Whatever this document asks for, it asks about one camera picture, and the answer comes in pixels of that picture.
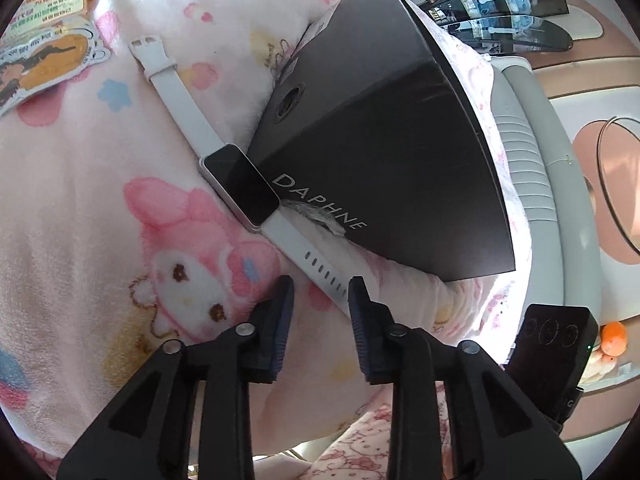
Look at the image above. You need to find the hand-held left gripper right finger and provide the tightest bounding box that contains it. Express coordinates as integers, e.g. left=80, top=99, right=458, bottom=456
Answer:
left=348, top=275, right=583, bottom=480

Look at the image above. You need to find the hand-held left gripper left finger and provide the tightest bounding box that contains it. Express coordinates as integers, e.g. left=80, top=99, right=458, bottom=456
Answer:
left=56, top=275, right=296, bottom=480

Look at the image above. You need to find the white smart watch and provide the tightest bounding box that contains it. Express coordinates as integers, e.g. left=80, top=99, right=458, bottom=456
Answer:
left=127, top=35, right=351, bottom=321

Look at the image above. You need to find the black cardboard shoebox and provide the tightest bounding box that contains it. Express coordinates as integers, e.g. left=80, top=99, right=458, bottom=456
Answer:
left=247, top=0, right=517, bottom=283

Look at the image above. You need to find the orange toy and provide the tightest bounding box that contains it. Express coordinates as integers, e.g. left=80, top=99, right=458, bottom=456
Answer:
left=600, top=321, right=630, bottom=358

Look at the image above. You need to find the pink kitty print bedsheet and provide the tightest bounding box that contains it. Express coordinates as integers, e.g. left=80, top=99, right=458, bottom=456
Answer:
left=307, top=380, right=453, bottom=480

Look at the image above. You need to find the grey padded chair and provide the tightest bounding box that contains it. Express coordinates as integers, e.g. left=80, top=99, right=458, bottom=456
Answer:
left=492, top=55, right=606, bottom=341

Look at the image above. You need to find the round glass table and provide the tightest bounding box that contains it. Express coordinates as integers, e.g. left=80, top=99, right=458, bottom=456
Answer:
left=572, top=115, right=640, bottom=256

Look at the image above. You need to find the black glass display cabinet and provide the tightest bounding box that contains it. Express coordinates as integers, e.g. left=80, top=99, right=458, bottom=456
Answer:
left=390, top=0, right=573, bottom=53

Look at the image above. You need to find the cartoon figure sticker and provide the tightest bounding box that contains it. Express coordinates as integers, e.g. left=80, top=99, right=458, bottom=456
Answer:
left=0, top=16, right=113, bottom=117

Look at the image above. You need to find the orange printed paper card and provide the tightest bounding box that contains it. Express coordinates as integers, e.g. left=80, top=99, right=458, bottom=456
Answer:
left=0, top=0, right=90, bottom=43

